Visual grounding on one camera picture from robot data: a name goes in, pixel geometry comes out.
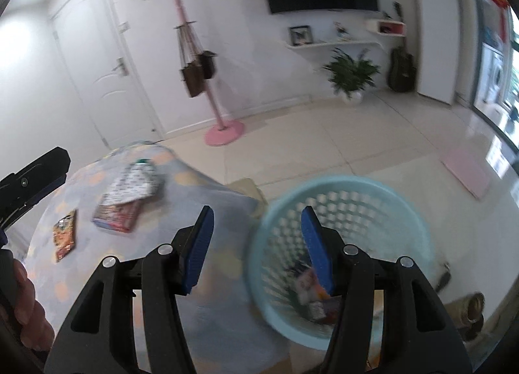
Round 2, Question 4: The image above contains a beige cardboard piece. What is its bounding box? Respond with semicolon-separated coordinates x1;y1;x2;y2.
227;179;266;202

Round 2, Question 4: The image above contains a dark sliding door frame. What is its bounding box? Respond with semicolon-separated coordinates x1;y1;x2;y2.
466;0;519;180

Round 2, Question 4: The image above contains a framed butterfly picture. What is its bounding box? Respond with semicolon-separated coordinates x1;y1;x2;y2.
289;26;314;46

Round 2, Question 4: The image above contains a black hanging bag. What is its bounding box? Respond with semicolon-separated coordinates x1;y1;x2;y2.
197;51;217;80

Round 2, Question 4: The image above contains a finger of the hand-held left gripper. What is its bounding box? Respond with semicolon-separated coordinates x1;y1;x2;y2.
0;147;71;231

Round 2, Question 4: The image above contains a white washing machine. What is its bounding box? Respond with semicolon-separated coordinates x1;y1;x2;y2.
482;50;507;107

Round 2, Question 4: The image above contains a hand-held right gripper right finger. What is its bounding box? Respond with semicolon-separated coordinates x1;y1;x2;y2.
301;206;473;374

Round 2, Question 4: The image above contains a person's left hand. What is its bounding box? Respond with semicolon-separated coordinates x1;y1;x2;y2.
12;258;55;350

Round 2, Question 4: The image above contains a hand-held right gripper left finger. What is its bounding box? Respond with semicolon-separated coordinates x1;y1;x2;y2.
44;205;215;374

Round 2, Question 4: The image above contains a low white wall shelf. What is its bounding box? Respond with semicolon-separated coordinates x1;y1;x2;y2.
286;39;384;51

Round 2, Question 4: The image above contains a potted green plant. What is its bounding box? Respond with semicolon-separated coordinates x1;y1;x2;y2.
322;48;382;103

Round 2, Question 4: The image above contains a small orange snack packet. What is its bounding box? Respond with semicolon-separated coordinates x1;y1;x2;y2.
53;210;78;263

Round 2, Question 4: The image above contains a white shelf with pink box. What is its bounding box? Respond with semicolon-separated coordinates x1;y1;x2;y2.
365;18;407;38

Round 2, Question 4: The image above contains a brown hanging bag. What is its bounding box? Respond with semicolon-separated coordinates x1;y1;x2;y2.
174;23;205;98

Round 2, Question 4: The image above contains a dotted white packet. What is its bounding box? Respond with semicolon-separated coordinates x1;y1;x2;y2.
101;159;165;205

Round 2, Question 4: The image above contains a red knot ornament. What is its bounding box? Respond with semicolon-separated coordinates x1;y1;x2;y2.
489;0;512;40

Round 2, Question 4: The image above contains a dark slipper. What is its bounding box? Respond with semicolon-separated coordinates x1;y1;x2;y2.
436;263;453;294

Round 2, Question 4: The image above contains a white door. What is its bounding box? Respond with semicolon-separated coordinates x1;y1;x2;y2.
51;0;163;148

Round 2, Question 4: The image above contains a brown slipper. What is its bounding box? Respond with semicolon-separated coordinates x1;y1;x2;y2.
450;293;485;324

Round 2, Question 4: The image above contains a red snack packet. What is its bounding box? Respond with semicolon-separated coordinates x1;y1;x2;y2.
91;200;142;234

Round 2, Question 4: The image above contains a light blue plastic basket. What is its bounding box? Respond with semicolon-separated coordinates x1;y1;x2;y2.
243;175;436;352

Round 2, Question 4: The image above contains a pink coat rack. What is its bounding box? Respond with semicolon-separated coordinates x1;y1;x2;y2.
126;0;246;146

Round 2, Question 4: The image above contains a pink floor mat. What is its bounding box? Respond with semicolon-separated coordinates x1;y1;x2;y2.
441;147;503;199

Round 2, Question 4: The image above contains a white printed packet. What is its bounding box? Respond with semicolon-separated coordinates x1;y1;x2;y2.
294;268;325;306

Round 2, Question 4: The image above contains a black acoustic guitar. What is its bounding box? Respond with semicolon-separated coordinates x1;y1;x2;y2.
387;47;417;93

